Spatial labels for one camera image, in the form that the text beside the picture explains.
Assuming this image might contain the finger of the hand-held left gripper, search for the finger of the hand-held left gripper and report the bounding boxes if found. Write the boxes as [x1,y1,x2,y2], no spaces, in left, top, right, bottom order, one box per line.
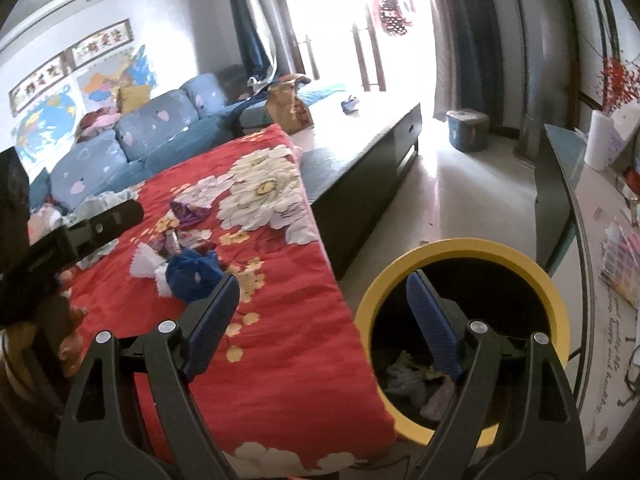
[61,199,145,257]

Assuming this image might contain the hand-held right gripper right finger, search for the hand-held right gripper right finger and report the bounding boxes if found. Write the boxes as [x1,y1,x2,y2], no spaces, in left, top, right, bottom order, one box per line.
[405,269,587,480]

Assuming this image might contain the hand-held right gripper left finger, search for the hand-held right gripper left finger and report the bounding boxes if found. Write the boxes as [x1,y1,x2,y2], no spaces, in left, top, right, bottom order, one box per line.
[54,273,242,480]

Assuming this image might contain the white sock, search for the white sock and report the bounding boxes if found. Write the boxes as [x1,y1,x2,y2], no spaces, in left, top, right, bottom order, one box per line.
[128,242,174,296]

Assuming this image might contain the white foam fruit net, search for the white foam fruit net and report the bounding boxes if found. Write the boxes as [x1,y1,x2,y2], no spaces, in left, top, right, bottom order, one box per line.
[384,352,426,406]

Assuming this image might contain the blue bag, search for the blue bag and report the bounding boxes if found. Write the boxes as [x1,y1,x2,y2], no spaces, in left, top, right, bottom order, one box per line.
[164,249,221,304]

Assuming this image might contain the small wrapper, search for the small wrapper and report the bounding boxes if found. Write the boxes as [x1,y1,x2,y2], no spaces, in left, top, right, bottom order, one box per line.
[152,229,189,256]

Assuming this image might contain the purple wrapper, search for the purple wrapper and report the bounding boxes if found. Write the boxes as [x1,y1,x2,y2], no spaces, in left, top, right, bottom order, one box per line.
[168,198,211,229]

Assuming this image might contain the yellow-rimmed black bin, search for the yellow-rimmed black bin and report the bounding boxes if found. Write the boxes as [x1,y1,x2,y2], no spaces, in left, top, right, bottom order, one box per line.
[353,237,570,449]

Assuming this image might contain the person's left hand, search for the person's left hand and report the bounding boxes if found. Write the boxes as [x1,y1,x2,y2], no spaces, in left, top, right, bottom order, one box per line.
[52,303,87,377]

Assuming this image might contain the pale green crumpled cloth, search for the pale green crumpled cloth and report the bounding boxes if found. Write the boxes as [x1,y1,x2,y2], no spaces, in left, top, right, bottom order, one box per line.
[60,187,141,271]

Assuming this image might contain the red floral blanket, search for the red floral blanket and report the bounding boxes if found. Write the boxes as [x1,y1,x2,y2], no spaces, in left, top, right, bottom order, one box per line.
[64,124,401,469]

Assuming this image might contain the red pink clothes pile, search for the red pink clothes pile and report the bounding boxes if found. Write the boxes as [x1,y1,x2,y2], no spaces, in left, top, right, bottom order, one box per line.
[77,107,121,139]

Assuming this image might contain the blue world map poster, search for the blue world map poster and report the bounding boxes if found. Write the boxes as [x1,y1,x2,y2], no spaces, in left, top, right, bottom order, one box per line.
[12,87,81,166]

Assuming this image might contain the blue heart-print sofa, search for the blue heart-print sofa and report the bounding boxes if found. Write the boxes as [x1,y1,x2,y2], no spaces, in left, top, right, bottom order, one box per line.
[27,72,351,216]

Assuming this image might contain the yellow cushion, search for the yellow cushion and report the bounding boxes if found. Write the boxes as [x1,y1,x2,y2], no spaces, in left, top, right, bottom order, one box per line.
[117,84,151,114]

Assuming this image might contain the colourful country map poster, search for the colourful country map poster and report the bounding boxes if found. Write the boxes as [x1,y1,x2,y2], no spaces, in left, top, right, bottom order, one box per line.
[77,44,159,106]

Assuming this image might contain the framed calligraphy picture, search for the framed calligraphy picture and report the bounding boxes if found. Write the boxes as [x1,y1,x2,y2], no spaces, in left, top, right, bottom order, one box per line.
[67,18,132,69]
[8,54,69,104]

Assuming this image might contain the dark coffee table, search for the dark coffee table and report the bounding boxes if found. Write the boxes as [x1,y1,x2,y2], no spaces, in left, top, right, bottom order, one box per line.
[294,84,424,281]

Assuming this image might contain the glass-top television cabinet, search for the glass-top television cabinet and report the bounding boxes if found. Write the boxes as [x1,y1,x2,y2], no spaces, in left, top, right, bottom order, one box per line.
[533,122,640,466]

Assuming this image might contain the dark blue clothes pile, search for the dark blue clothes pile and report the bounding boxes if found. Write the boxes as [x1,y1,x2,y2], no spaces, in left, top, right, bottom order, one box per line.
[234,72,281,111]

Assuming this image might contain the colourful bead box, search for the colourful bead box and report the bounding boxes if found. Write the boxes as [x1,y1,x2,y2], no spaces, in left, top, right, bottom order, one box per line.
[597,219,640,301]

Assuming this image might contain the blue storage bucket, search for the blue storage bucket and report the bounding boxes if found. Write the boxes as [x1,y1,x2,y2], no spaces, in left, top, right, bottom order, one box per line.
[444,108,490,154]

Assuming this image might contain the dark blue curtain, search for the dark blue curtain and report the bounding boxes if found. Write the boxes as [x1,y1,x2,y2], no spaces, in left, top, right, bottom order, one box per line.
[222,0,279,86]

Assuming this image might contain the white paper towel roll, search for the white paper towel roll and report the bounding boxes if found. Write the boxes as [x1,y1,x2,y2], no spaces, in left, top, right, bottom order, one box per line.
[583,108,621,171]

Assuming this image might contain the silver tower air conditioner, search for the silver tower air conditioner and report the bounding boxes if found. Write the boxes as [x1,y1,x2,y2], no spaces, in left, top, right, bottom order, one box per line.
[504,0,551,166]

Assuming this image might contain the dark grey curtain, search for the dark grey curtain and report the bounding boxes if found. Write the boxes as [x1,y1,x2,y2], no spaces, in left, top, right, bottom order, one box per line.
[434,0,506,134]

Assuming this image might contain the glass balcony door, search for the glass balcony door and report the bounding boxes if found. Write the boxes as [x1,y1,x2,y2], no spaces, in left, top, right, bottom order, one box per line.
[264,0,436,94]

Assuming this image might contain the red berry branch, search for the red berry branch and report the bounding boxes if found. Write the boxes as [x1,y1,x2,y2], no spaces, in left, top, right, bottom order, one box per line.
[597,52,640,116]

